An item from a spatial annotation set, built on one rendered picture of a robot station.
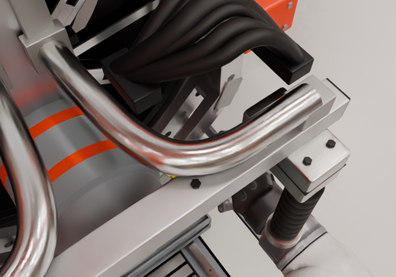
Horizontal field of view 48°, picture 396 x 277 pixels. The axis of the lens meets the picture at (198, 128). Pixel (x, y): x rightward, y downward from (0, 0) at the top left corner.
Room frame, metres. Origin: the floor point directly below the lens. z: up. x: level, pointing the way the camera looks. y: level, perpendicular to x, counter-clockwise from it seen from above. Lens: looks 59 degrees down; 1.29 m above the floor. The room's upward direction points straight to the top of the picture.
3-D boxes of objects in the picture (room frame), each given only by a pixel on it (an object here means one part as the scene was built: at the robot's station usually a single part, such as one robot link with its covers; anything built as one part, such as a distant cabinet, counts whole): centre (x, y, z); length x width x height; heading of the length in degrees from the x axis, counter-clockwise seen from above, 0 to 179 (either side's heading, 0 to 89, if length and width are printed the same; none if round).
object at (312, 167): (0.20, -0.09, 0.93); 0.09 x 0.05 x 0.05; 36
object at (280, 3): (0.46, -0.08, 0.85); 0.09 x 0.08 x 0.07; 126
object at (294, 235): (0.18, -0.10, 0.83); 0.04 x 0.04 x 0.16
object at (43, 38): (0.23, 0.02, 1.03); 0.19 x 0.18 x 0.11; 36
